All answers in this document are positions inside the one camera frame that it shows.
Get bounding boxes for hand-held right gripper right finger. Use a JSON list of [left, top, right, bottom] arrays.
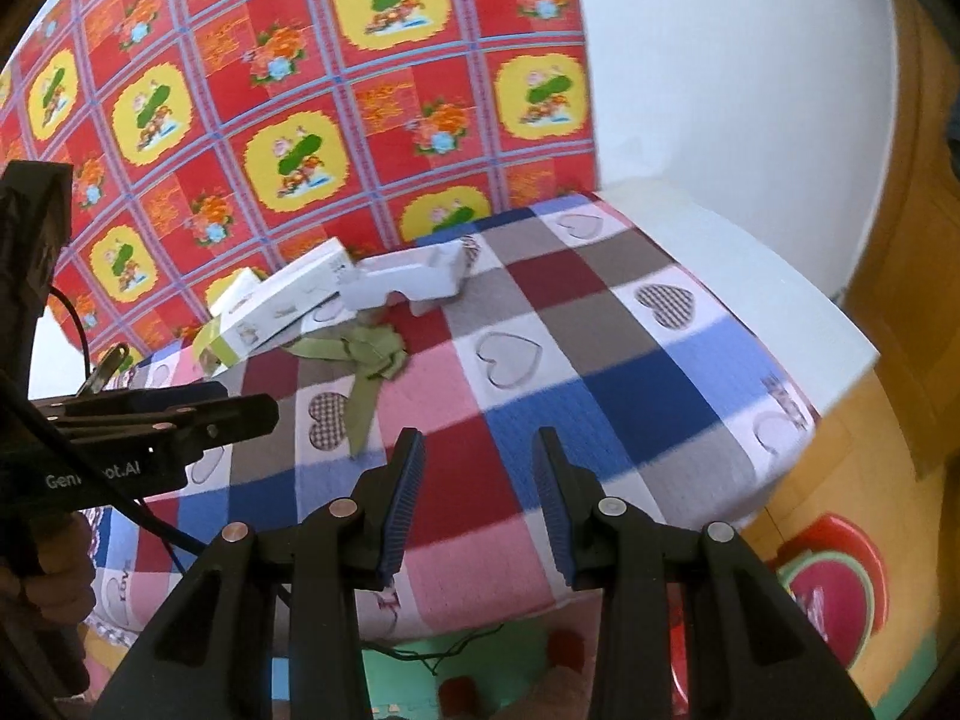
[[531, 426, 875, 720]]

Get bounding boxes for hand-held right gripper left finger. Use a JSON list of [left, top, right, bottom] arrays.
[[90, 426, 427, 720]]

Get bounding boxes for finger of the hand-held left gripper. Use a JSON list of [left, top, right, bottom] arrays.
[[41, 392, 281, 467], [31, 380, 231, 427]]

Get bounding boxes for green ribbon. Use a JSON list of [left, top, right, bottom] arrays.
[[283, 321, 411, 460]]

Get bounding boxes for long white green box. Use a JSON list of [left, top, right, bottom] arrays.
[[225, 235, 355, 352]]

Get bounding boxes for green rimmed pink basin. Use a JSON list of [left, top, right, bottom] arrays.
[[776, 549, 877, 642]]

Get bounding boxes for person's left hand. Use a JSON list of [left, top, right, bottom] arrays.
[[0, 511, 96, 610]]

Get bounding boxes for short white green box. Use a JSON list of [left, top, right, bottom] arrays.
[[192, 268, 263, 376]]

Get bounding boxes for red slipper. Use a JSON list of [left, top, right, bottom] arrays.
[[439, 675, 481, 717], [547, 630, 587, 672]]

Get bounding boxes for white side table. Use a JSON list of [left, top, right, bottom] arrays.
[[596, 178, 884, 421]]

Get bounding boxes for wooden door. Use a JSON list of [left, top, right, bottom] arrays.
[[840, 0, 960, 485]]

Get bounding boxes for black camera cable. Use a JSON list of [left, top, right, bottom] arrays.
[[51, 286, 102, 391]]

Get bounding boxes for thin black wire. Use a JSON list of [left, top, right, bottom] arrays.
[[364, 619, 507, 665]]

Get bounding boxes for red floral wall cloth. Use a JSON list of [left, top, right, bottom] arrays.
[[0, 0, 601, 376]]

